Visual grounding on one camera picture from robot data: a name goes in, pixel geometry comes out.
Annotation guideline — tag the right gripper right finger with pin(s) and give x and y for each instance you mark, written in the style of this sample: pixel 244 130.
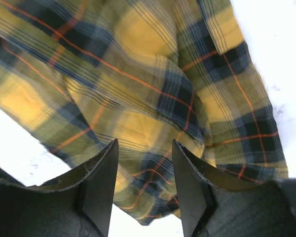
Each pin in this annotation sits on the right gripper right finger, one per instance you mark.
pixel 213 203

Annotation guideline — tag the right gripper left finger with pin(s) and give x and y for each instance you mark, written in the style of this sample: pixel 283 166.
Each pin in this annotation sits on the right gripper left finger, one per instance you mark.
pixel 78 203

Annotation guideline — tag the yellow plaid long sleeve shirt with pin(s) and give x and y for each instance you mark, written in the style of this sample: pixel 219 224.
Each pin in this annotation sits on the yellow plaid long sleeve shirt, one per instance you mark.
pixel 77 74

